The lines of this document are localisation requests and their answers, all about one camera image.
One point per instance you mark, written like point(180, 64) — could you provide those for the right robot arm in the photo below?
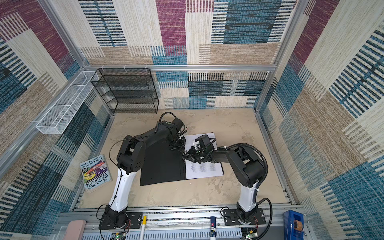
point(250, 168)

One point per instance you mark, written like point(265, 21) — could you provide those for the white yellow marker pen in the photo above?
point(143, 225)

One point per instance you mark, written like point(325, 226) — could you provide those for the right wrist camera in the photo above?
point(203, 141)

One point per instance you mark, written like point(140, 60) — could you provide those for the pink object at edge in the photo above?
point(75, 230)

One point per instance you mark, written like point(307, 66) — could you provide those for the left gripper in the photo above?
point(183, 142)

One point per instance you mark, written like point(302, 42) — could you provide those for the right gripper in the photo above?
point(189, 157)

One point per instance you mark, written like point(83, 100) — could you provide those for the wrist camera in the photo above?
point(203, 141)
point(178, 123)

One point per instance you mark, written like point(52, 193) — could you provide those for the blue glue stick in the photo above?
point(213, 232)

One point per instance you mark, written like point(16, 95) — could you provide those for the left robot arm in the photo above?
point(130, 160)

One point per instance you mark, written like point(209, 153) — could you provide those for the printed paper sheet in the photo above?
point(203, 170)

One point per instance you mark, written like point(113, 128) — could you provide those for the orange folder black inside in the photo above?
point(162, 165)

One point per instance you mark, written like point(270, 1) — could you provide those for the blue box with tape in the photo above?
point(293, 225)

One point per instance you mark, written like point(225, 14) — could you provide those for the colourful children's book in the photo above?
point(95, 173)

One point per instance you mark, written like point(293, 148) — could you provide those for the black wire mesh shelf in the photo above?
point(127, 90)

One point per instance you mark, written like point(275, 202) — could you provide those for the white wire mesh basket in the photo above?
point(62, 112)

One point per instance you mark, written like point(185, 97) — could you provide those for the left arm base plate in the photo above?
point(132, 220)

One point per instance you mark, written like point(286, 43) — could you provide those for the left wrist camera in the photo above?
point(178, 123)

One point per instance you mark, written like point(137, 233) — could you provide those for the green circuit board right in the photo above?
point(250, 236)

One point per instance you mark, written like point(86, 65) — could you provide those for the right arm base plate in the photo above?
point(231, 218)

